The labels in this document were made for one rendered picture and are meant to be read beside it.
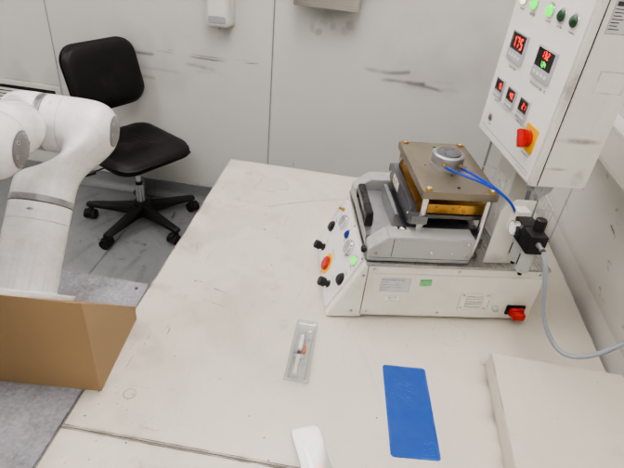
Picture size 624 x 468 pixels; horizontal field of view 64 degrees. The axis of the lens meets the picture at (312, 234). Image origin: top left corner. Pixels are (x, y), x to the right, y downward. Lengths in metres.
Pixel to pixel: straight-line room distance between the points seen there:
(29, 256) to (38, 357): 0.20
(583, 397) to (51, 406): 1.11
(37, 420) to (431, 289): 0.90
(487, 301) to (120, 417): 0.90
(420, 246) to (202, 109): 1.95
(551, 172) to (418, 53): 1.56
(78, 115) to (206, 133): 1.87
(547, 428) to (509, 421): 0.08
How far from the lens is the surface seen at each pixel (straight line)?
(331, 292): 1.29
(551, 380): 1.27
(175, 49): 2.86
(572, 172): 1.22
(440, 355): 1.27
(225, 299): 1.32
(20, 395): 1.21
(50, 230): 1.11
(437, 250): 1.21
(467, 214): 1.25
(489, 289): 1.33
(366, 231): 1.22
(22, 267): 1.10
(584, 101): 1.15
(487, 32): 2.66
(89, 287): 1.41
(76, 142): 1.11
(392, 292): 1.26
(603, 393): 1.31
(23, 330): 1.10
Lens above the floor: 1.64
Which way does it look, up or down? 34 degrees down
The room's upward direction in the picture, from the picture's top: 6 degrees clockwise
